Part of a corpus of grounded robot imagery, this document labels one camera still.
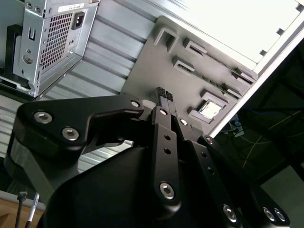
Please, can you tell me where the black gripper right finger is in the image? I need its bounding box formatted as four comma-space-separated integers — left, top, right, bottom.
166, 90, 292, 228

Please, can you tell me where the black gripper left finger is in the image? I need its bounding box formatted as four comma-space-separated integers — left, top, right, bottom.
3, 87, 183, 212

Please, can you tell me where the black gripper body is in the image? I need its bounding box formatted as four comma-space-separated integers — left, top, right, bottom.
39, 145, 243, 228

